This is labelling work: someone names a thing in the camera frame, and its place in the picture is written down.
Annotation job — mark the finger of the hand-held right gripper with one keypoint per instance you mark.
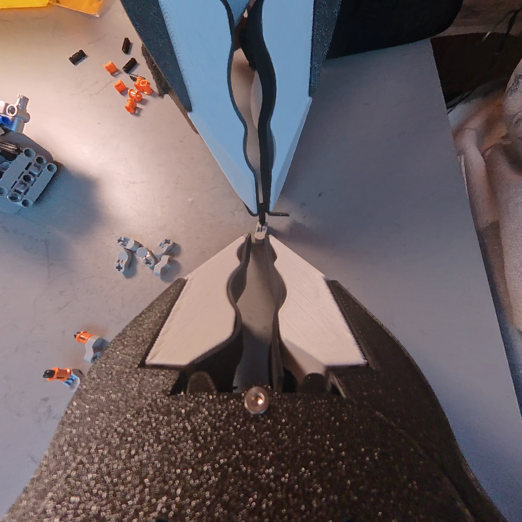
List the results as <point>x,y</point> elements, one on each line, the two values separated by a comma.
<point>291,73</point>
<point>200,73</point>

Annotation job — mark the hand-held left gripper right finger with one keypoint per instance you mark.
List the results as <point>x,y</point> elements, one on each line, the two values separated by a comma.
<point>314,322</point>

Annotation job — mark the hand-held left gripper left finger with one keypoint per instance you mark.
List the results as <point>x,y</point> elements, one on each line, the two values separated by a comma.
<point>200,318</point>

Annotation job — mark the pile of grey connectors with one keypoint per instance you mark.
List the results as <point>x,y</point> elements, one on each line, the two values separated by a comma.
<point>144,255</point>

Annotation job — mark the grey brick connector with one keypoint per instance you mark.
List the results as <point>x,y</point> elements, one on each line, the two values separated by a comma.
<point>261,232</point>
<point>72,380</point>

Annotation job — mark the orange brick bush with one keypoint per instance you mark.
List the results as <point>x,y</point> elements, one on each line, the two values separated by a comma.
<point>61,373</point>

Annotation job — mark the grey desk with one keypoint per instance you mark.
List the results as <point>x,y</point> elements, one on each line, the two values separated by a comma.
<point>367,204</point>

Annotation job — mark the cluster of orange bushes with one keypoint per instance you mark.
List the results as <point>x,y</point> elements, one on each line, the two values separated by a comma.
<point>120,86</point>

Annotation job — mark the clear plastic bag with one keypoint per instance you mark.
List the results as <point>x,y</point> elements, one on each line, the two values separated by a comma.
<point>77,6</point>

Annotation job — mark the dark cloth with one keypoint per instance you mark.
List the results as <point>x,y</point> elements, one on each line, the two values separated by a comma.
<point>387,24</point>

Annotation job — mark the assembled grey orange connector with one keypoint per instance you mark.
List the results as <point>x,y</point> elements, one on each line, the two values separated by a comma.
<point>91,344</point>

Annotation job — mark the brick engine model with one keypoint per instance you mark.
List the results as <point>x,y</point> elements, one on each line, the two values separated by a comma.
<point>24,179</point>

